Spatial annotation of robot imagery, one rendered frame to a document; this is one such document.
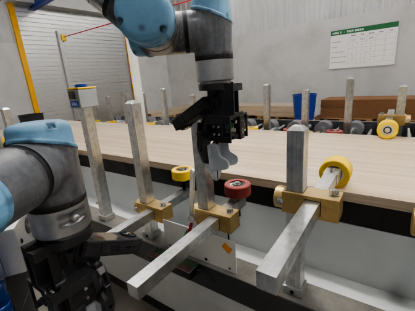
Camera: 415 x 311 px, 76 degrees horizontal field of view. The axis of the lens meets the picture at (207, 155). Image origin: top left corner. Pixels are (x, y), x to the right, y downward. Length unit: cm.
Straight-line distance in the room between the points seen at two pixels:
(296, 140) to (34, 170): 45
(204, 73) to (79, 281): 40
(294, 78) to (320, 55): 85
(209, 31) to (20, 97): 809
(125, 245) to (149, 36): 32
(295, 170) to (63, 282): 45
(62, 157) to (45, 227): 9
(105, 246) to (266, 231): 62
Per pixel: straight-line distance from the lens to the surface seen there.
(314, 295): 76
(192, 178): 65
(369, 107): 654
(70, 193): 39
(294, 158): 58
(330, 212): 60
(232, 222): 72
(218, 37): 53
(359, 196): 81
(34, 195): 33
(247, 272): 80
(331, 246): 91
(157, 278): 59
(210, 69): 52
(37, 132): 37
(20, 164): 33
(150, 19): 39
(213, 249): 80
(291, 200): 61
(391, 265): 91
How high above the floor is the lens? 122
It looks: 16 degrees down
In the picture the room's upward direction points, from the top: 4 degrees counter-clockwise
